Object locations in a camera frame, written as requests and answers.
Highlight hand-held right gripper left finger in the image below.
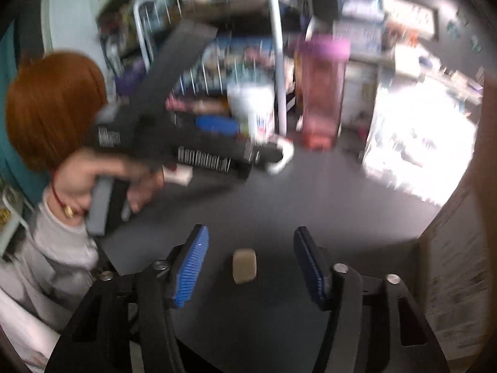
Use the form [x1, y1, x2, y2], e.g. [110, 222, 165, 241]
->
[44, 224, 210, 373]

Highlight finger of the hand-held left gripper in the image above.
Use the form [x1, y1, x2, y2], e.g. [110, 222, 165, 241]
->
[193, 114, 242, 137]
[248, 140, 285, 169]

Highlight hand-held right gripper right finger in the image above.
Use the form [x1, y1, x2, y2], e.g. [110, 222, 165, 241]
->
[293, 226, 451, 373]

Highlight white ring-shaped object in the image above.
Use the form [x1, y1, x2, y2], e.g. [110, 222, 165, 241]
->
[266, 138, 296, 175]

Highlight beige soft block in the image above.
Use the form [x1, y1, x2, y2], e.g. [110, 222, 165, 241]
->
[232, 249, 258, 284]

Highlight brown cardboard box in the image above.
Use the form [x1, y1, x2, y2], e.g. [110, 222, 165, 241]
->
[419, 68, 497, 362]

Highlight person's left forearm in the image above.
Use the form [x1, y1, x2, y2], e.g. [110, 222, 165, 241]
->
[16, 186, 102, 319]

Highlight person's left hand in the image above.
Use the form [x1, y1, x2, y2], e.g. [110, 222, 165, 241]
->
[53, 148, 167, 219]

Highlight white plastic jar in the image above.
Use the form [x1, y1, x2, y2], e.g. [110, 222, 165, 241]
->
[227, 80, 276, 140]

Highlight pink tumbler with purple lid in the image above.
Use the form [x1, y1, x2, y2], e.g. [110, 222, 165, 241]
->
[295, 34, 350, 149]

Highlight white drawer organizer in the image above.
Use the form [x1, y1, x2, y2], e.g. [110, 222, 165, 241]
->
[344, 62, 380, 125]

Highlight blue and white carton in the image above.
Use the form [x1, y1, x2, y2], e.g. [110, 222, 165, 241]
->
[333, 20, 383, 54]

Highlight white wire rack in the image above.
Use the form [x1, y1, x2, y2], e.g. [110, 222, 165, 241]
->
[132, 0, 291, 135]

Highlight white wall power outlet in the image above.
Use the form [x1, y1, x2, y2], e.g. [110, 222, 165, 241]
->
[384, 0, 440, 40]

